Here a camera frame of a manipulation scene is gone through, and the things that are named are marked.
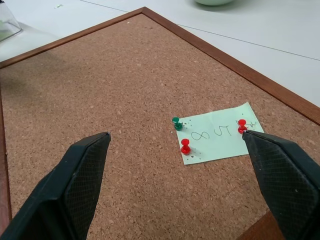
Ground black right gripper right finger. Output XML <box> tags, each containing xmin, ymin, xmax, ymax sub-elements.
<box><xmin>241</xmin><ymin>129</ymin><xmax>320</xmax><ymax>240</ymax></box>

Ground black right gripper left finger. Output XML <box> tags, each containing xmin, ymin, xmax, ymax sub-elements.
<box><xmin>0</xmin><ymin>131</ymin><xmax>112</xmax><ymax>240</ymax></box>

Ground translucent green strip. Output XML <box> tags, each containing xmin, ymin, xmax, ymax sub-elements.
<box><xmin>175</xmin><ymin>101</ymin><xmax>265</xmax><ymax>166</ymax></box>

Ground red push pin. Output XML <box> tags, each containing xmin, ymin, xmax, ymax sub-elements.
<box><xmin>180</xmin><ymin>138</ymin><xmax>192</xmax><ymax>156</ymax></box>
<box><xmin>236</xmin><ymin>119</ymin><xmax>249</xmax><ymax>135</ymax></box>

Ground green push pin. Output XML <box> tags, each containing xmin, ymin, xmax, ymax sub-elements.
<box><xmin>171</xmin><ymin>116</ymin><xmax>184</xmax><ymax>131</ymax></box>

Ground clear plastic container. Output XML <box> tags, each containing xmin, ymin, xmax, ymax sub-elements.
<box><xmin>0</xmin><ymin>0</ymin><xmax>24</xmax><ymax>43</ymax></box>

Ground pale green bowl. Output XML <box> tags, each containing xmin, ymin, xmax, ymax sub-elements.
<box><xmin>193</xmin><ymin>0</ymin><xmax>236</xmax><ymax>7</ymax></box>

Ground cork board with wooden frame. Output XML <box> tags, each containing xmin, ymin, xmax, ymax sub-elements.
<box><xmin>0</xmin><ymin>6</ymin><xmax>320</xmax><ymax>240</ymax></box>

